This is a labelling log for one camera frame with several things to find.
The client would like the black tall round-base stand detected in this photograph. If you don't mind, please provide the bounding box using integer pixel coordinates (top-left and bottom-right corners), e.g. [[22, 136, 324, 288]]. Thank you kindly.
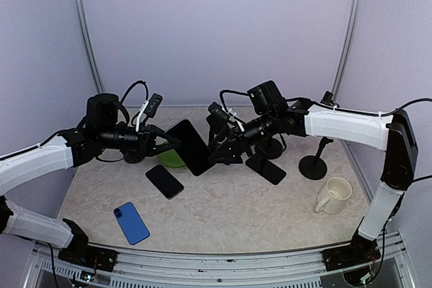
[[298, 137, 333, 180]]

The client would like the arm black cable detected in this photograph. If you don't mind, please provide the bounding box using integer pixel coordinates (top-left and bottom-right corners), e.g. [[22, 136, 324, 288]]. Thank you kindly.
[[97, 80, 150, 162], [219, 89, 432, 184]]

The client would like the aluminium frame post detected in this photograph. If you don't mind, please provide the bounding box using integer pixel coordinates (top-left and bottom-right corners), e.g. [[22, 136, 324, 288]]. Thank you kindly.
[[74, 0, 105, 93], [332, 0, 361, 99]]

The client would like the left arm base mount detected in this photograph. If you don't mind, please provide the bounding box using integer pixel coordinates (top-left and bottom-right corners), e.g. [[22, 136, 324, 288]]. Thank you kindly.
[[58, 218, 118, 272]]

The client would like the left aluminium frame post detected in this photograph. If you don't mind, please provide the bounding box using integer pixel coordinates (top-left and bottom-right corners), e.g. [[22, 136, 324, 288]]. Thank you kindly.
[[74, 0, 105, 93]]

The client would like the cream ceramic mug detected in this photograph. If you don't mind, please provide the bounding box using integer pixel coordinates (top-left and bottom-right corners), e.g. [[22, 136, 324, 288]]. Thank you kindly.
[[314, 177, 353, 214]]

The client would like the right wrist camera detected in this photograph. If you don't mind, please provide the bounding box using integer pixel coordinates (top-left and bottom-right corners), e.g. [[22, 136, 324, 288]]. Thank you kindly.
[[208, 102, 245, 132]]

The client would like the black phone teal case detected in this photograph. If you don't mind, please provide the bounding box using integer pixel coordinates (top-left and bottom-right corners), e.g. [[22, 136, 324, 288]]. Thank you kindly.
[[165, 119, 214, 177]]

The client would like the black phone purple edge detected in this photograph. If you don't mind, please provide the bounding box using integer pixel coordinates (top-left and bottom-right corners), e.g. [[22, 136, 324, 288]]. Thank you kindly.
[[145, 165, 184, 200]]

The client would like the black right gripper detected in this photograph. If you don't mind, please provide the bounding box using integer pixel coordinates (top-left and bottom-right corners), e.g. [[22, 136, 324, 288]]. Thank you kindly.
[[209, 110, 278, 163]]

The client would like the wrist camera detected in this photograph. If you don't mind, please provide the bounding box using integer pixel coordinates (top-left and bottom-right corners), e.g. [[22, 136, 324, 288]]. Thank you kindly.
[[208, 102, 245, 132], [135, 93, 163, 132]]

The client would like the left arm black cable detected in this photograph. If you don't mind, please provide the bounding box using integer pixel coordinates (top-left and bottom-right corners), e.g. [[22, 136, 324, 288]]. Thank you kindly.
[[97, 80, 150, 162]]

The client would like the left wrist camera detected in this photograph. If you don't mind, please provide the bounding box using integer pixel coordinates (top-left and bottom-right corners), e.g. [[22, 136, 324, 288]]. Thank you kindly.
[[135, 93, 163, 132]]

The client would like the blue phone face down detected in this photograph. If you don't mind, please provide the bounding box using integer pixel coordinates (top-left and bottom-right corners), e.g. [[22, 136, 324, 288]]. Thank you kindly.
[[113, 202, 150, 246]]

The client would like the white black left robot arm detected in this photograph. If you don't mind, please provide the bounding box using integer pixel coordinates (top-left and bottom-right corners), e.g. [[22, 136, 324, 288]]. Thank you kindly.
[[1, 93, 180, 264]]

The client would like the black round-base clamp stand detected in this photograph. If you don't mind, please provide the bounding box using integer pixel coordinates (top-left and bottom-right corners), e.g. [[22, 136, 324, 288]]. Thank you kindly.
[[254, 137, 284, 160]]

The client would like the green plate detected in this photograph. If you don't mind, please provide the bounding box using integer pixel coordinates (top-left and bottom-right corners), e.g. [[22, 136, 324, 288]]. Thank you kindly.
[[157, 149, 186, 168]]

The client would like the black folding phone stand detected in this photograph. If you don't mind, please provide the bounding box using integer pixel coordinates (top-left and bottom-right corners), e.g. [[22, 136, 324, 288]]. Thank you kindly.
[[206, 114, 225, 146]]

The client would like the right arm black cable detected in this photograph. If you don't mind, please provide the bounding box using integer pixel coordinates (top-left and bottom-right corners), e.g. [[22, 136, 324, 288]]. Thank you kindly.
[[219, 89, 432, 184]]

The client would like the right aluminium frame post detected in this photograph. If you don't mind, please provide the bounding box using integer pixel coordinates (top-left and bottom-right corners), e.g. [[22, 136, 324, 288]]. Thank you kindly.
[[332, 0, 361, 99]]

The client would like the front aluminium rail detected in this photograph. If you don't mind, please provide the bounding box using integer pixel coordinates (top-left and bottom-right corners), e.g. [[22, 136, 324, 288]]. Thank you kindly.
[[23, 230, 416, 288]]

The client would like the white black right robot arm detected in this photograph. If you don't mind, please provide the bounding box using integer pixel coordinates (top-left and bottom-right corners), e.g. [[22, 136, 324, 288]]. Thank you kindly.
[[209, 80, 418, 264]]

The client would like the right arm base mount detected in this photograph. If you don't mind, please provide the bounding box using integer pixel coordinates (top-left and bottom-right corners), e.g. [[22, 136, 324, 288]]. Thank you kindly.
[[322, 227, 382, 271]]

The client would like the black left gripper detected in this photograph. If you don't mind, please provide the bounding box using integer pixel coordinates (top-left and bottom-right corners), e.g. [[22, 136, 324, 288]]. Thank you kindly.
[[98, 121, 180, 159]]

